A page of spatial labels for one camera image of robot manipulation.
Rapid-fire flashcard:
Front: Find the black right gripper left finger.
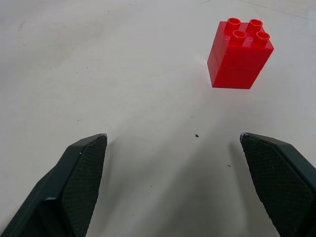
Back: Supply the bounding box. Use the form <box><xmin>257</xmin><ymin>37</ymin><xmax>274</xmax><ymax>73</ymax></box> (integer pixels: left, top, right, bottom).
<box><xmin>0</xmin><ymin>133</ymin><xmax>108</xmax><ymax>237</ymax></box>

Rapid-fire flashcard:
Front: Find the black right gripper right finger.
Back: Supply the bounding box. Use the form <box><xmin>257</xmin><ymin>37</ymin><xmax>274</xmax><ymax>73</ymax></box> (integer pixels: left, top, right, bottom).
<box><xmin>239</xmin><ymin>132</ymin><xmax>316</xmax><ymax>237</ymax></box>

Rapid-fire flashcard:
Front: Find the red toy building block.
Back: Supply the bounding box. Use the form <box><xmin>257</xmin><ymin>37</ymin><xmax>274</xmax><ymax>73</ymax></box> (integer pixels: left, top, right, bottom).
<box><xmin>206</xmin><ymin>17</ymin><xmax>275</xmax><ymax>89</ymax></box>

